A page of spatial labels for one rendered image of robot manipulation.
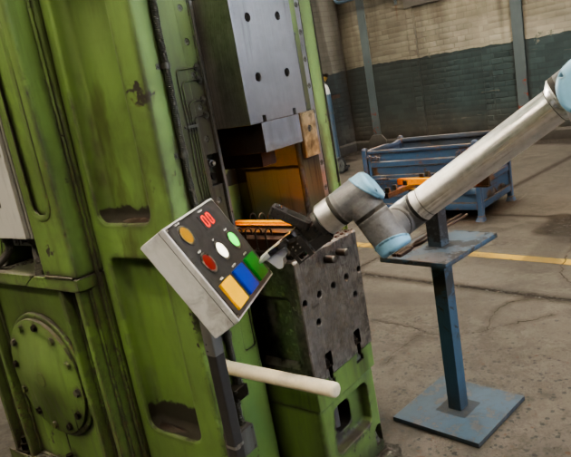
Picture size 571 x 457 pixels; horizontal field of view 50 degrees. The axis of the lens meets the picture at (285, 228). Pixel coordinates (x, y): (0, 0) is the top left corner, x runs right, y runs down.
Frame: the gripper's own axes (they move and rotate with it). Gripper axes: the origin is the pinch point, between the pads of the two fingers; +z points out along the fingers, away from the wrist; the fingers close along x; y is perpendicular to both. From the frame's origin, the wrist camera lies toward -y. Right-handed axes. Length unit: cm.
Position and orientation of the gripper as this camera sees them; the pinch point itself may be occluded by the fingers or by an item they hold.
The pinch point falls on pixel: (261, 257)
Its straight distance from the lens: 168.2
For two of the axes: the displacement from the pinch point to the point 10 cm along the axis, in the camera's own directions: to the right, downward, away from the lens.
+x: 2.2, -2.6, 9.4
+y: 6.3, 7.7, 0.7
